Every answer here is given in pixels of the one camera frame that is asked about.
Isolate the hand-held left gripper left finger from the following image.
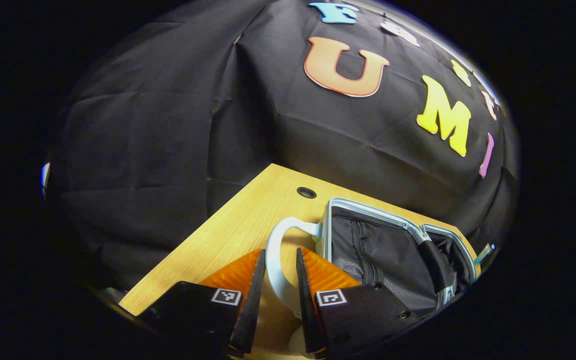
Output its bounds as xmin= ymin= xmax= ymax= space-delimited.
xmin=135 ymin=248 xmax=268 ymax=360

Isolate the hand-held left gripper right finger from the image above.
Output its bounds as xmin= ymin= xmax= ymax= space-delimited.
xmin=295 ymin=246 xmax=422 ymax=360

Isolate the light blue small suitcase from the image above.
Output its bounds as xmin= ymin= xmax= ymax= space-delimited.
xmin=266 ymin=197 xmax=482 ymax=358

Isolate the small clear teal tube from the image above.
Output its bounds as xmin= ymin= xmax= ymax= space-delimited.
xmin=473 ymin=243 xmax=496 ymax=266

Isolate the black backdrop cloth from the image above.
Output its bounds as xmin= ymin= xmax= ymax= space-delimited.
xmin=43 ymin=0 xmax=521 ymax=296

